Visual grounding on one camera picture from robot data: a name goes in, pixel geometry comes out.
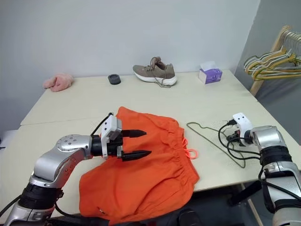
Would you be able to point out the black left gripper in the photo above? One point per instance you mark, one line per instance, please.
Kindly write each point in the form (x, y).
(114, 147)

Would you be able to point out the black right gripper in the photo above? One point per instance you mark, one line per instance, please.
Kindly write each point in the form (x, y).
(234, 137)

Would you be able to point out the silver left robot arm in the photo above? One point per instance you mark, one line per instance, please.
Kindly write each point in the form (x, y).
(47, 162)

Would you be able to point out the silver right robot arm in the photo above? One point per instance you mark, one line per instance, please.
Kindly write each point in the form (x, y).
(268, 139)

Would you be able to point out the orange shorts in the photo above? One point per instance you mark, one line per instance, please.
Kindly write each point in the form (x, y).
(141, 179)

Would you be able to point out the black table brace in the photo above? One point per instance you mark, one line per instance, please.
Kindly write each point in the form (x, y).
(245, 191)

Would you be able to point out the purple tissue box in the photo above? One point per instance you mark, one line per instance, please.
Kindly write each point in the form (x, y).
(210, 75)

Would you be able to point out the black round dish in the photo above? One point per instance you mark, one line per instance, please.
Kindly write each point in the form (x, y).
(114, 79)

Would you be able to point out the brown sneaker with white sole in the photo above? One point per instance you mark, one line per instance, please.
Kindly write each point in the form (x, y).
(155, 73)

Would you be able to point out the white table leg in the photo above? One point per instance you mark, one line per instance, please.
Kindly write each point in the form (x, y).
(255, 209)

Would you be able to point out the dark rounded shape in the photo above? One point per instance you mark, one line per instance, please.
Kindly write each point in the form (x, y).
(188, 217)

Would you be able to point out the pink plush cloth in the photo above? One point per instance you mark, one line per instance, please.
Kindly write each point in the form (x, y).
(58, 82)

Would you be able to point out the wooden clothes rack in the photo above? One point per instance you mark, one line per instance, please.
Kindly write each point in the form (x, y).
(275, 46)

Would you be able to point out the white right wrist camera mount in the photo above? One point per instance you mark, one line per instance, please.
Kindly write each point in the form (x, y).
(242, 121)

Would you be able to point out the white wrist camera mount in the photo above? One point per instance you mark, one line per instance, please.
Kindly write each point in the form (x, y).
(242, 121)
(112, 123)

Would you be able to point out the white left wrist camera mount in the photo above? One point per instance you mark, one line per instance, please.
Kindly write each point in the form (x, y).
(112, 123)

